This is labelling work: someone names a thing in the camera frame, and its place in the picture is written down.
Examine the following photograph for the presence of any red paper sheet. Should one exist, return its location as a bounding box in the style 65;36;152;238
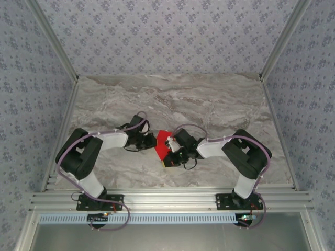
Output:
153;129;175;168

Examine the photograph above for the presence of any grey metal sheet panel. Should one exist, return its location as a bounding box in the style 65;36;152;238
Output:
15;211;322;251

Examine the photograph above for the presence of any small circuit board with LED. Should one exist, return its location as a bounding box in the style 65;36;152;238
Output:
237;213;258;227
87;212;109;224

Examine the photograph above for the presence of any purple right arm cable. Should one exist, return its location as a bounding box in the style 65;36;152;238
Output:
171;124;273;230

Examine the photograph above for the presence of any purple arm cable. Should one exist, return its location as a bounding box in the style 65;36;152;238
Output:
171;124;273;230
57;111;150;233

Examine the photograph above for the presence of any thin black left gripper cable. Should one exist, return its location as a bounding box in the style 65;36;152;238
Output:
122;145;149;153

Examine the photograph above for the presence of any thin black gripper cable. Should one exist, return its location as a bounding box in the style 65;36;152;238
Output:
182;158;197;170
122;145;149;153

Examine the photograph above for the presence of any thin black right gripper cable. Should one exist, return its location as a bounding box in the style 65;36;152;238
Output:
182;158;197;170

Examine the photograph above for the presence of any long aluminium frame rail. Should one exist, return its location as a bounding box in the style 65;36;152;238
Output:
29;189;315;213

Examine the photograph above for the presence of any slotted white cable duct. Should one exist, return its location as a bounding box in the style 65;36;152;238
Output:
38;213;243;225

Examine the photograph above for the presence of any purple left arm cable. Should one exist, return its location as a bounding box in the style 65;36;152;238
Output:
57;111;150;233

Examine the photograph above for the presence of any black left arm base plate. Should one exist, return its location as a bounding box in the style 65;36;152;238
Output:
76;193;125;211

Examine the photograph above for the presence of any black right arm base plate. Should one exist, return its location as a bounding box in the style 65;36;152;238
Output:
215;192;264;210

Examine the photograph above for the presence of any aluminium side rail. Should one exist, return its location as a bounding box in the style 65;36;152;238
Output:
260;77;300;191
40;78;81;193

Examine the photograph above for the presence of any aluminium frame post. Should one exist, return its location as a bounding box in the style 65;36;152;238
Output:
26;0;81;82
258;0;314;81

